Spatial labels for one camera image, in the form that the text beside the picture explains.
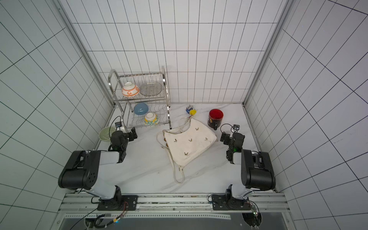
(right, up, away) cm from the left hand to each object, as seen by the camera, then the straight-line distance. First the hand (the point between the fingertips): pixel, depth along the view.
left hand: (127, 130), depth 95 cm
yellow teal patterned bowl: (+15, +8, +2) cm, 17 cm away
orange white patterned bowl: (+6, +26, -10) cm, 29 cm away
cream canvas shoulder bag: (+39, -8, 0) cm, 40 cm away
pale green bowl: (-17, -2, +3) cm, 17 cm away
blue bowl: (+6, +15, +10) cm, 19 cm away
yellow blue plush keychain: (+44, +14, +14) cm, 48 cm away
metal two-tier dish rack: (+13, +21, -10) cm, 27 cm away
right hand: (+68, 0, 0) cm, 68 cm away
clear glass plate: (+17, +28, -4) cm, 33 cm away
